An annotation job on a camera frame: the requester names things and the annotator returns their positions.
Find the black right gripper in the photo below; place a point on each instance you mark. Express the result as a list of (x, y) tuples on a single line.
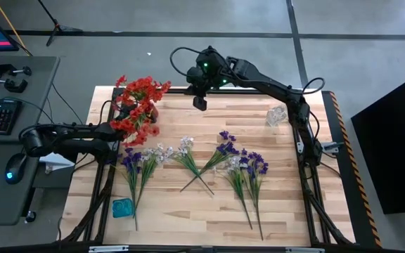
[(206, 72)]

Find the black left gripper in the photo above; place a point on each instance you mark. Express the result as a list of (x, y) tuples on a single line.
[(123, 114)]

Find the red glass vase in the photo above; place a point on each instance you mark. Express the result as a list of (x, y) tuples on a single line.
[(154, 114)]

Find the purple artificial flower bunch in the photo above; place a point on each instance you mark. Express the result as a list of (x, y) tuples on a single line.
[(129, 161), (257, 165), (225, 147)]

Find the clear crystal glass vase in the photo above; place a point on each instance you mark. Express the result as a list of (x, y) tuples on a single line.
[(276, 116)]

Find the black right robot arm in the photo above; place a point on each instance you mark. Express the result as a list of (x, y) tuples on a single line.
[(269, 86)]

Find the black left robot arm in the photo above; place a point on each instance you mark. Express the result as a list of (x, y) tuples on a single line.
[(69, 138)]

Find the teal glass vase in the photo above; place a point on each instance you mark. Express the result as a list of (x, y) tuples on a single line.
[(122, 208)]

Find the white paper sheet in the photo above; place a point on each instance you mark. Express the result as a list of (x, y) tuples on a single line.
[(56, 161)]

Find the grey desk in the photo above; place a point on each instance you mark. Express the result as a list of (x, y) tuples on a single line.
[(30, 88)]

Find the black tripod stand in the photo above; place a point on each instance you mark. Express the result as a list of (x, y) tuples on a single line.
[(56, 26)]

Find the black screw clamp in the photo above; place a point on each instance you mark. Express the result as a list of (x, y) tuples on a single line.
[(12, 85), (4, 68)]

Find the black computer mouse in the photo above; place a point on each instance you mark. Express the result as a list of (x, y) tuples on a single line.
[(15, 168)]

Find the black round knob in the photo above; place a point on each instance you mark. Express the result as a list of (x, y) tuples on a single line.
[(30, 216)]

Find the black hazard-striped edge strip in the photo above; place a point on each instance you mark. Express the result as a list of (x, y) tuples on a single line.
[(350, 175)]

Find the black floor mat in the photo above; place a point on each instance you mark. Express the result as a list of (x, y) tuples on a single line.
[(396, 147)]

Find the black aluminium table frame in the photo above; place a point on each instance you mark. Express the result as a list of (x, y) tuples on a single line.
[(244, 91)]

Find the silver metal bracket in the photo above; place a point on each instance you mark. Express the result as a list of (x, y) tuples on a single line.
[(304, 250), (107, 248)]

